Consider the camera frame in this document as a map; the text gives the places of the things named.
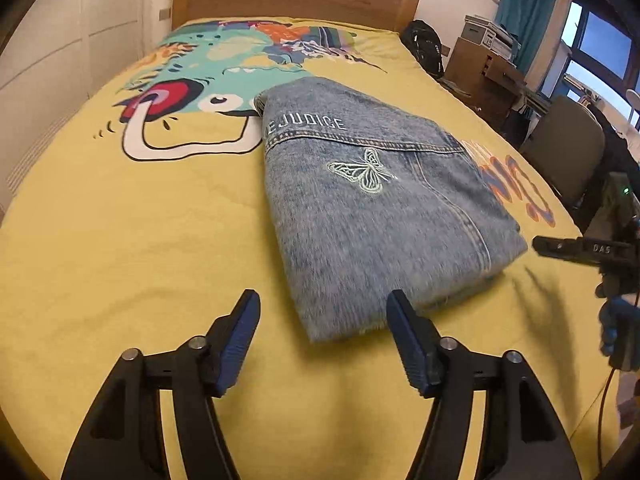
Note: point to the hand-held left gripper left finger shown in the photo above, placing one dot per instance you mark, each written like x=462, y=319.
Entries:
x=235, y=347

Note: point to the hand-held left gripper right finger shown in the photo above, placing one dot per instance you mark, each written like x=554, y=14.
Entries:
x=410, y=345

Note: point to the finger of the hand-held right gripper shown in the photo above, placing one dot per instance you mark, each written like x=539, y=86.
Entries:
x=557, y=247

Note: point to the blue denim jeans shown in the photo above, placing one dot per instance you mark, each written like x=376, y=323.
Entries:
x=360, y=220

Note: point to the person's right hand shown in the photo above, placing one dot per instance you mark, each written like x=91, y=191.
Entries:
x=611, y=327

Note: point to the black cloth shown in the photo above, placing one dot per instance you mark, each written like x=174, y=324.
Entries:
x=617, y=140

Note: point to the grey chair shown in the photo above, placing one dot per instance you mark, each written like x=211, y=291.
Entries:
x=565, y=145

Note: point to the yellow printed bedspread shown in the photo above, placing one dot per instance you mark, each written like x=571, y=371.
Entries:
x=125, y=260

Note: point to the window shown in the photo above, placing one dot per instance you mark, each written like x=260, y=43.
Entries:
x=605, y=50

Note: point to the wooden desk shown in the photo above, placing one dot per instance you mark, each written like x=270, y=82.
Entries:
x=480, y=85

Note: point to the teal curtain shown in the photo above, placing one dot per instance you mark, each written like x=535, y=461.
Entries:
x=530, y=15

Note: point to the white box on desk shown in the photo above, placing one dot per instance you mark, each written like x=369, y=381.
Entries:
x=487, y=32

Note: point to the black backpack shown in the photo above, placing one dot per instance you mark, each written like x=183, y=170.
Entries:
x=425, y=45

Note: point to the white vent grille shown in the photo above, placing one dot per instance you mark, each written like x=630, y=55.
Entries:
x=40, y=152

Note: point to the white wardrobe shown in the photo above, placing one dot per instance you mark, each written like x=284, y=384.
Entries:
x=65, y=45

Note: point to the wall switch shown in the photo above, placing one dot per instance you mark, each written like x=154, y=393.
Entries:
x=164, y=13

